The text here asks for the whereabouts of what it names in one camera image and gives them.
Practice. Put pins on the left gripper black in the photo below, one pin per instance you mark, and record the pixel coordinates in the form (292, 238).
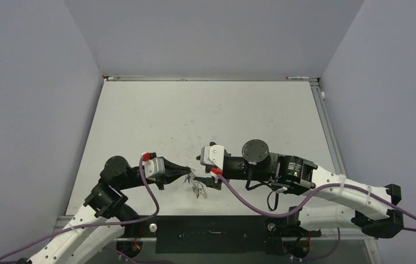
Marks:
(173, 171)

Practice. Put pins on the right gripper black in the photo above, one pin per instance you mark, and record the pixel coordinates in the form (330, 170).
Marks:
(211, 180)

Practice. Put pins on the metal key organizer plate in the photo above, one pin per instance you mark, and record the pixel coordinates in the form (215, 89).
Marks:
(196, 186)

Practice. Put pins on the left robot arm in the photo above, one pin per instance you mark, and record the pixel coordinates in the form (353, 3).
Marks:
(105, 215)

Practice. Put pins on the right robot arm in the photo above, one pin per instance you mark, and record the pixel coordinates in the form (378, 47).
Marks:
(370, 209)

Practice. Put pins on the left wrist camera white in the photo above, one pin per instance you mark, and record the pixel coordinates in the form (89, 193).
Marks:
(154, 168)

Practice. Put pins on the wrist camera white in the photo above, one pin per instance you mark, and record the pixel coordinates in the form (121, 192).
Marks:
(212, 157)
(154, 168)

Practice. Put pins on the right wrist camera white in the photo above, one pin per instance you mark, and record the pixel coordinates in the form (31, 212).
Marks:
(212, 157)

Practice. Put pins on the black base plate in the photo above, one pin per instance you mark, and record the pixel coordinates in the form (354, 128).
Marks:
(214, 235)

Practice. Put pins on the aluminium frame rail front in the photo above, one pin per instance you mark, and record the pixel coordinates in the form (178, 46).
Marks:
(237, 227)

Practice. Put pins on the aluminium frame rail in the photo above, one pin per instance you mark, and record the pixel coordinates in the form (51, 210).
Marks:
(319, 98)
(191, 78)
(237, 227)

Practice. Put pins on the aluminium frame rail back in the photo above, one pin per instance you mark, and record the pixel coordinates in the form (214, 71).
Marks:
(191, 78)

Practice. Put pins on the aluminium frame rail right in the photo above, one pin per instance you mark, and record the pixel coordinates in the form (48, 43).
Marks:
(319, 98)

